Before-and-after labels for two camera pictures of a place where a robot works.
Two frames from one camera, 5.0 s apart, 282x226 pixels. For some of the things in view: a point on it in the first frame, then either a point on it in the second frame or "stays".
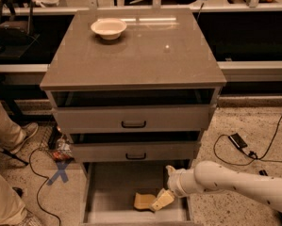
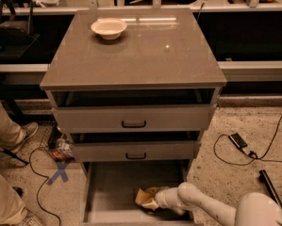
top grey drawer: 133,118 stays
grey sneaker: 29,129 stays
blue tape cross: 61,166 stays
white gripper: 177,182 → 161,197
